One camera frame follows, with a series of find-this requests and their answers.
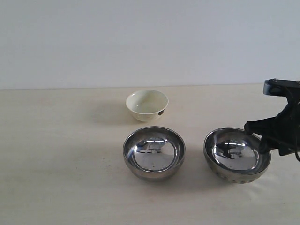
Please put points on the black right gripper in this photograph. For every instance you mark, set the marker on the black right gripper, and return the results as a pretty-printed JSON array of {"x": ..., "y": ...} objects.
[{"x": 286, "y": 126}]

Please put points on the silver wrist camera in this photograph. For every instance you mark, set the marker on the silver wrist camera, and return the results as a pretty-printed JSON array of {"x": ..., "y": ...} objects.
[{"x": 281, "y": 88}]

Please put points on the dimpled stainless steel bowl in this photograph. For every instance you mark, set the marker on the dimpled stainless steel bowl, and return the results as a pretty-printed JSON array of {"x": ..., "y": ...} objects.
[{"x": 233, "y": 155}]

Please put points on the smooth stainless steel bowl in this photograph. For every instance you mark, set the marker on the smooth stainless steel bowl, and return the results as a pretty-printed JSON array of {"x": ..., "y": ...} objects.
[{"x": 154, "y": 153}]

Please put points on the small cream ceramic bowl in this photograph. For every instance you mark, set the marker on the small cream ceramic bowl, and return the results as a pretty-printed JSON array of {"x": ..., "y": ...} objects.
[{"x": 147, "y": 105}]

